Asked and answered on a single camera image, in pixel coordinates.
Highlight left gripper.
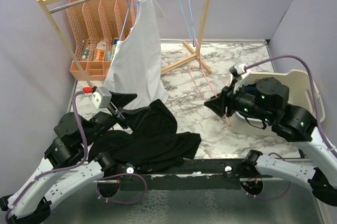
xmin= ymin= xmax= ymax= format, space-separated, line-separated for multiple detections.
xmin=83 ymin=91 xmax=152 ymax=146

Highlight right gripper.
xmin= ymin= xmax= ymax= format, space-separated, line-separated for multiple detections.
xmin=205 ymin=78 xmax=274 ymax=123

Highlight pink hanger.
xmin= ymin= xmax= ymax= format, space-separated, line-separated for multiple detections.
xmin=186 ymin=66 xmax=233 ymax=128

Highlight white t shirt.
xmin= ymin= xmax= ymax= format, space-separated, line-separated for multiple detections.
xmin=104 ymin=0 xmax=169 ymax=109

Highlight black t shirt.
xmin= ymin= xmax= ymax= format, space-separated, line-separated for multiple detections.
xmin=88 ymin=99 xmax=201 ymax=173

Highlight blue hanger of navy shirt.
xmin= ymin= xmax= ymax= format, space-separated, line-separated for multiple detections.
xmin=178 ymin=0 xmax=197 ymax=48

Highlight navy blue t shirt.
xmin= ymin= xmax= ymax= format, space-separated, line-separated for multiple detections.
xmin=243 ymin=84 xmax=257 ymax=96

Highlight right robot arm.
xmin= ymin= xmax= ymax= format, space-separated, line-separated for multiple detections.
xmin=204 ymin=77 xmax=336 ymax=206

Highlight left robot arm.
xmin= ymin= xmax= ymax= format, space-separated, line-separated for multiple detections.
xmin=1 ymin=87 xmax=151 ymax=223

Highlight blue hanger of white shirt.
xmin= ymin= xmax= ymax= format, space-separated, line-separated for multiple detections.
xmin=118 ymin=0 xmax=143 ymax=45

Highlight items in organizer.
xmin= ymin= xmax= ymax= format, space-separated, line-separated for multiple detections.
xmin=81 ymin=38 xmax=119 ymax=62

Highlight cream laundry basket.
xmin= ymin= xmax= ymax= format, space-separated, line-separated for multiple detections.
xmin=229 ymin=69 xmax=325 ymax=137

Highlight orange plastic organizer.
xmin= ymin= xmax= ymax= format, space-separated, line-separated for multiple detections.
xmin=66 ymin=0 xmax=136 ymax=80

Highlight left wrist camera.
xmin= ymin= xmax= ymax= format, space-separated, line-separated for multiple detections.
xmin=90 ymin=87 xmax=112 ymax=109

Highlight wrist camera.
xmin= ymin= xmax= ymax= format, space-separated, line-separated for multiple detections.
xmin=229 ymin=62 xmax=251 ymax=94
xmin=90 ymin=87 xmax=112 ymax=109

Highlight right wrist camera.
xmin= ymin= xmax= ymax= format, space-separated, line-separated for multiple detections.
xmin=229 ymin=62 xmax=251 ymax=94

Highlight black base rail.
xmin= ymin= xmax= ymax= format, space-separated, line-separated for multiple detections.
xmin=97 ymin=155 xmax=264 ymax=191

